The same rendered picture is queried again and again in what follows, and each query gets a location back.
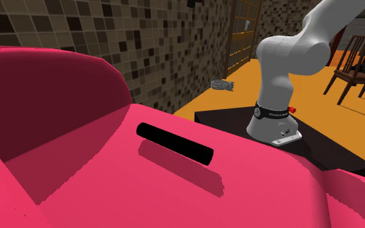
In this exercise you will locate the orange lattice door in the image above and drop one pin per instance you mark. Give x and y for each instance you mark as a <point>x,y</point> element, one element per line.
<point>242,34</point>

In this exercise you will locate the black cylinder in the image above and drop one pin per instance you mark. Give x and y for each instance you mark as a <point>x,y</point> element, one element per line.
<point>175,144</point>

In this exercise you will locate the pink sofa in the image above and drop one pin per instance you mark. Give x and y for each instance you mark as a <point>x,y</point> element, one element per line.
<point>138,195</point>

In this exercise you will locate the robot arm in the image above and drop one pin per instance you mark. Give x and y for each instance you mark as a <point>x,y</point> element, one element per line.
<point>277,66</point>

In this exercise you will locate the grey mesh object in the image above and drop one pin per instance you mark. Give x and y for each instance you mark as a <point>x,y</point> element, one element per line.
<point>222,85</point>

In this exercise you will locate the wooden chair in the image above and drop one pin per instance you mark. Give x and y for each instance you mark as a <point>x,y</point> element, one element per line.
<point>353,77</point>

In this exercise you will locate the dark robot stand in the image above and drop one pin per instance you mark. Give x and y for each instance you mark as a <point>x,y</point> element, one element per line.
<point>327,151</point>

